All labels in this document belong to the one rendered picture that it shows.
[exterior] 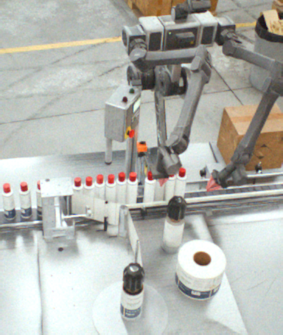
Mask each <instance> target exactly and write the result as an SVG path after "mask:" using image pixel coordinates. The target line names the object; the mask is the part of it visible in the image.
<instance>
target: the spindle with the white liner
mask: <svg viewBox="0 0 283 335"><path fill-rule="evenodd" d="M186 207H187V202H186V199H184V198H183V197H182V196H173V197H172V198H171V199H170V200H169V202H168V208H167V213H168V214H167V217H166V222H164V234H163V238H162V242H161V246H162V248H163V250H166V251H167V252H177V251H179V250H180V248H181V239H182V233H183V228H184V224H185V215H186Z"/></svg>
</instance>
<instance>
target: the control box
mask: <svg viewBox="0 0 283 335"><path fill-rule="evenodd" d="M130 89H131V87H130V86H126V85H124V83H122V85H121V86H120V87H119V88H117V89H116V91H115V92H114V93H113V94H112V96H111V97H110V98H109V99H107V100H106V102H105V128H104V137H106V138H109V139H113V140H116V142H121V143H123V142H125V140H126V139H127V138H128V137H129V136H128V135H127V133H128V130H132V129H134V128H135V127H136V126H137V125H138V124H139V116H138V117H137V118H136V119H135V120H134V121H133V123H132V125H131V120H132V116H133V114H135V113H136V111H137V110H138V109H139V108H137V109H136V111H134V113H133V114H132V111H133V102H134V101H135V100H136V98H138V97H139V96H140V95H142V91H140V90H139V89H136V90H134V91H135V93H134V95H130V94H129V91H130ZM123 97H127V98H128V102H127V103H123V102H122V98H123ZM140 105H141V104H140ZM139 107H140V106H139ZM139 115H140V114H139Z"/></svg>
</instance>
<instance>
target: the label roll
mask: <svg viewBox="0 0 283 335"><path fill-rule="evenodd" d="M225 267H226V257H225V255H224V254H223V251H222V249H221V248H219V247H218V246H216V245H214V244H213V243H212V242H209V241H204V240H194V241H189V242H187V243H185V245H184V246H182V247H181V249H180V250H179V253H178V262H177V267H176V272H175V283H176V285H177V287H178V289H179V291H180V292H181V293H183V294H185V295H186V296H187V297H189V298H192V299H195V300H206V299H209V298H212V297H213V296H214V295H215V294H216V293H217V292H218V291H219V290H220V286H221V283H222V279H223V274H224V271H225Z"/></svg>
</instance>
